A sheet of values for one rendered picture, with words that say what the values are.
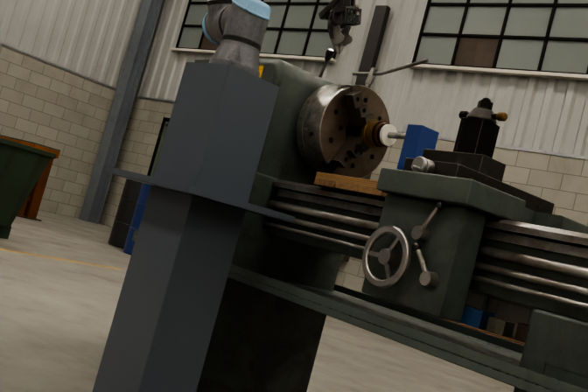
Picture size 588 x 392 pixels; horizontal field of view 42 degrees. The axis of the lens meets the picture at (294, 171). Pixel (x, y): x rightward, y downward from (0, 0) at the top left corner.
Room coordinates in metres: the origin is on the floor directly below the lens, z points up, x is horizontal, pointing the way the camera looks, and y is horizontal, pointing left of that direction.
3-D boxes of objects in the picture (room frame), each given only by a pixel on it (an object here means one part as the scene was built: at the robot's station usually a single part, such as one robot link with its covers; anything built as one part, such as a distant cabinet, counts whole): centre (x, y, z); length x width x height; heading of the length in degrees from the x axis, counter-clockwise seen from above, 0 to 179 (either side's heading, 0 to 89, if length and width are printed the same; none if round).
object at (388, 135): (2.34, -0.29, 1.08); 0.13 x 0.07 x 0.07; 38
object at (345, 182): (2.33, -0.30, 0.89); 0.36 x 0.30 x 0.04; 128
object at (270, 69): (2.85, 0.13, 1.06); 0.59 x 0.48 x 0.39; 38
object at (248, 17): (2.19, 0.25, 1.27); 0.13 x 0.12 x 0.14; 31
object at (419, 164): (1.89, -0.30, 0.95); 0.07 x 0.04 x 0.04; 128
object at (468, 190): (1.99, -0.51, 0.90); 0.53 x 0.30 x 0.06; 128
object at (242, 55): (2.18, 0.24, 1.15); 0.15 x 0.15 x 0.10
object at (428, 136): (2.27, -0.34, 1.00); 0.08 x 0.06 x 0.23; 128
